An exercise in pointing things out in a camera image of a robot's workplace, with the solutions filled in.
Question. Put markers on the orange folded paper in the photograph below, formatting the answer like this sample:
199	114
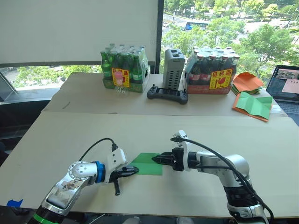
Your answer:
247	81

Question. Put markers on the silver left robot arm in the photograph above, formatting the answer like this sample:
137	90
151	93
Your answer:
77	173

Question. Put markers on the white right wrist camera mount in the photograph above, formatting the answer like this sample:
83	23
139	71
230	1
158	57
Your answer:
183	140

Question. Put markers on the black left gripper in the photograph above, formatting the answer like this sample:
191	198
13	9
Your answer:
116	176

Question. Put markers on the cola glass bottle pack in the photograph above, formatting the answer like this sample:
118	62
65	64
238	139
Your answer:
205	70

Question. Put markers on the green glass bottle pack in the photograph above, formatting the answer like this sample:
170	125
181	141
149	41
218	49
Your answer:
130	67

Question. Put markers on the blue tape piece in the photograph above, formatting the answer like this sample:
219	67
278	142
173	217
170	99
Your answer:
14	203

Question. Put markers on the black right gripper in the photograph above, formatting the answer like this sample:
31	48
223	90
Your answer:
178	161

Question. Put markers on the open laptop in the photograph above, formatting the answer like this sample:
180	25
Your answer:
283	86

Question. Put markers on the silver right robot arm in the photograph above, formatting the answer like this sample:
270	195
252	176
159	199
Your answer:
233	168

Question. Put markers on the green creased paper sheet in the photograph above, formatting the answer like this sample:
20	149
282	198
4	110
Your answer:
254	105

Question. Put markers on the black handheld controller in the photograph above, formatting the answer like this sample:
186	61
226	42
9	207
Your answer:
167	95

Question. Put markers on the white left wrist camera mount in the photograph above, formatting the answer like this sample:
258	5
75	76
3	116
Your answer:
116	156

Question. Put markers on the green paper sheet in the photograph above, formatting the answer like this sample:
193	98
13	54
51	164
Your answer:
254	105
147	163

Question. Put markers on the grey vented box device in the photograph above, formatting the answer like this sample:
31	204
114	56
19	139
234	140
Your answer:
172	70

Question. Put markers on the orange flat paper sheet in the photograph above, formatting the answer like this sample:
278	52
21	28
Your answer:
236	105

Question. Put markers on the folded paper stack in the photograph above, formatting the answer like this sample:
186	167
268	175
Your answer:
240	91

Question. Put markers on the white roller blind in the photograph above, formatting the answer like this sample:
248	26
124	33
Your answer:
77	30

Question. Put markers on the dark window post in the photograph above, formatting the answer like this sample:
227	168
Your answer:
160	35

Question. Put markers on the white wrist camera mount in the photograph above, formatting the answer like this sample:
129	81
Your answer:
116	156
183	140

